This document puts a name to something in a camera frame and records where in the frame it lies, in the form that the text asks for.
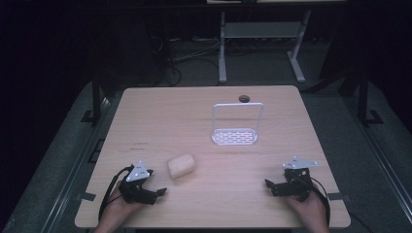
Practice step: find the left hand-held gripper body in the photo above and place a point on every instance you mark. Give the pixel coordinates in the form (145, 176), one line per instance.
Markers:
(137, 173)

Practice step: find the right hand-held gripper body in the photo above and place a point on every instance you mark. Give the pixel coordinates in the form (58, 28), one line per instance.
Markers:
(297, 181)

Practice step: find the person's right hand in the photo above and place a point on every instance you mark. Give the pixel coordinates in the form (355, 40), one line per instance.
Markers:
(307, 213)

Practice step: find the person's left hand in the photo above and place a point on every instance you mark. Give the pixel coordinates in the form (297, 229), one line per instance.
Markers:
(115, 210)

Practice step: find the grey tape strip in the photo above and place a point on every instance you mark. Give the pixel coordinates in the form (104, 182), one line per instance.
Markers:
(88, 196)
(335, 196)

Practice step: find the white perforated metal rack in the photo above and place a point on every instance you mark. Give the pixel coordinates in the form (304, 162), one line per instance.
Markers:
(234, 136)

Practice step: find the black metal stand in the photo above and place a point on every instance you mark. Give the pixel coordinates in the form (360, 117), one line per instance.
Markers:
(96, 100)
(364, 103)

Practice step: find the white metal desk frame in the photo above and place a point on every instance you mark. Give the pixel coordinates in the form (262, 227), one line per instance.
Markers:
(259, 29)

